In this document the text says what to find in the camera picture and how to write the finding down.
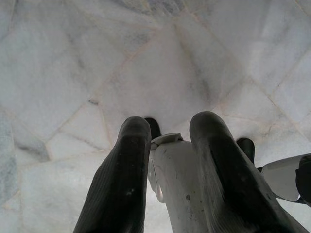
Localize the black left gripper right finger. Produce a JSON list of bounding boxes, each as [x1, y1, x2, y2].
[[189, 111, 310, 233]]

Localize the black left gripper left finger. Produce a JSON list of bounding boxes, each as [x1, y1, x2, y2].
[[72, 116, 152, 233]]

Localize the white robot left leg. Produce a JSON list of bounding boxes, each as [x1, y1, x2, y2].
[[144, 117, 235, 233]]

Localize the steel spoon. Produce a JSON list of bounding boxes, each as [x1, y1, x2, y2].
[[261, 153, 311, 202]]

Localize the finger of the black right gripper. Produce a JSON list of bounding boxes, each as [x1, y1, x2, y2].
[[295, 155, 311, 206]]

